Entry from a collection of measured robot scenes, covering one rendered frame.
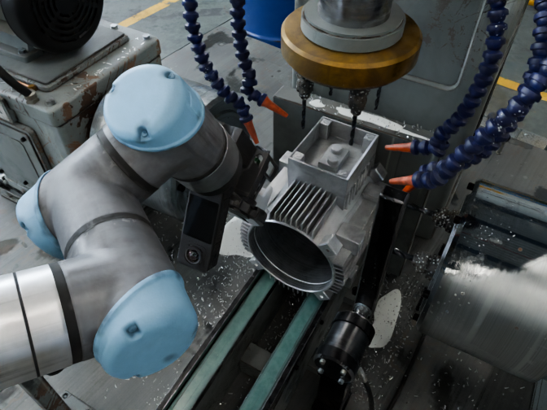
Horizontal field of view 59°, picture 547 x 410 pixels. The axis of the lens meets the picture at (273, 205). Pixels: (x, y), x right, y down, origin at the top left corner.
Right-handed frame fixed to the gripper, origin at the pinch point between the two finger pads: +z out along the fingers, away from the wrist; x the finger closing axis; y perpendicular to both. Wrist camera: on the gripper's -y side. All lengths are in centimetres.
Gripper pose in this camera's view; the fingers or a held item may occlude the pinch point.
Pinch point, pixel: (251, 221)
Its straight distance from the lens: 72.4
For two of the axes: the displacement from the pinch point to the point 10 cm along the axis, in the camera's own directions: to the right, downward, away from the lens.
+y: 4.3, -8.9, 1.5
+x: -8.7, -3.6, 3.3
